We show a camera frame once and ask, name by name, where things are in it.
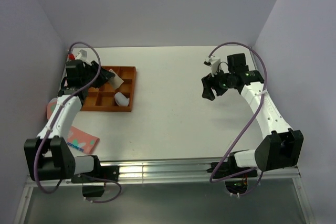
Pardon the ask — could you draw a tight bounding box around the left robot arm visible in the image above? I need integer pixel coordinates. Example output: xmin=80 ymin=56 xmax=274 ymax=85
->
xmin=24 ymin=60 xmax=115 ymax=182

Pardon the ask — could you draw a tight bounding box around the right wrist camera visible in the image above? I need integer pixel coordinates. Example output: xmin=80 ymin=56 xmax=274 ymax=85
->
xmin=203 ymin=56 xmax=221 ymax=77

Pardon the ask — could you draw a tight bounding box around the beige red reindeer sock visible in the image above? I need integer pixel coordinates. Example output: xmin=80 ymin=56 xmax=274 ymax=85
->
xmin=108 ymin=69 xmax=124 ymax=90

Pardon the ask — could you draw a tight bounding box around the pink patterned sock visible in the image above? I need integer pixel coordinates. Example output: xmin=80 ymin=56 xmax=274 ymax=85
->
xmin=46 ymin=97 xmax=100 ymax=154

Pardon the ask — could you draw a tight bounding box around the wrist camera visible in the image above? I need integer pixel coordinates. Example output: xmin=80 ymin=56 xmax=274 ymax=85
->
xmin=68 ymin=49 xmax=87 ymax=61
xmin=203 ymin=56 xmax=221 ymax=77

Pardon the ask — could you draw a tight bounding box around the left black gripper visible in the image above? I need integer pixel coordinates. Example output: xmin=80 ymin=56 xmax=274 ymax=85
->
xmin=81 ymin=61 xmax=114 ymax=89

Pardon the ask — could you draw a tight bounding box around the white sock black cuff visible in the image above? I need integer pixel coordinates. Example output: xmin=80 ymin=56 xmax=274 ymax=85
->
xmin=114 ymin=92 xmax=130 ymax=107

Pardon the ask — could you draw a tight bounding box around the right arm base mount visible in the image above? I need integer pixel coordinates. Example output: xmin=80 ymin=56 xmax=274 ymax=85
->
xmin=214 ymin=154 xmax=258 ymax=195

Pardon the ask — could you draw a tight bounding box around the aluminium frame rail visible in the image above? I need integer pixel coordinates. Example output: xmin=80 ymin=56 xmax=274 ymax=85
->
xmin=25 ymin=157 xmax=301 ymax=188

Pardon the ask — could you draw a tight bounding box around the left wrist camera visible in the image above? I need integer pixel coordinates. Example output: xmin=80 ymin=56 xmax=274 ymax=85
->
xmin=68 ymin=49 xmax=87 ymax=61

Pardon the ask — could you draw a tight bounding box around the orange compartment tray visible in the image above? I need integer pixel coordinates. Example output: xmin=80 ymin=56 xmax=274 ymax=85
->
xmin=81 ymin=66 xmax=137 ymax=112

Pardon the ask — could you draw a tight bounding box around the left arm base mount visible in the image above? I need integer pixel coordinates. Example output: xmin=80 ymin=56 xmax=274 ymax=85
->
xmin=71 ymin=165 xmax=122 ymax=201

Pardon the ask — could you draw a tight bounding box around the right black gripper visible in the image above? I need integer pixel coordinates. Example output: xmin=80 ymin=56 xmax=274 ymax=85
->
xmin=202 ymin=66 xmax=234 ymax=101

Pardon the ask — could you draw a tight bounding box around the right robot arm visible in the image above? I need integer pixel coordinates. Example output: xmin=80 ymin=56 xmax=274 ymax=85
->
xmin=202 ymin=54 xmax=304 ymax=177

